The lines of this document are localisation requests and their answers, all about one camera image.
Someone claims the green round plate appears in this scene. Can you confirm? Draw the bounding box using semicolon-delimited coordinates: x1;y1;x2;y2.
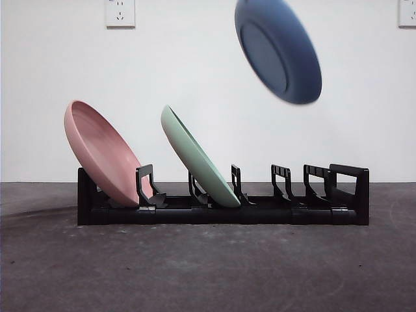
161;104;242;209

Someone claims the pink round plate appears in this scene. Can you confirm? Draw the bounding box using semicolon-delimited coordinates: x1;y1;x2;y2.
64;99;154;208

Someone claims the blue round plate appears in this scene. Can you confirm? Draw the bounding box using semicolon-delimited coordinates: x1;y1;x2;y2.
234;0;323;106

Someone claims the black plate rack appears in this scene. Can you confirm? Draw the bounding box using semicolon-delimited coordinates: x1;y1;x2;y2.
77;164;371;227

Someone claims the white wall socket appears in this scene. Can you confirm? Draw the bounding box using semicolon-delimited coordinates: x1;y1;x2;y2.
398;0;416;29
105;0;137;29

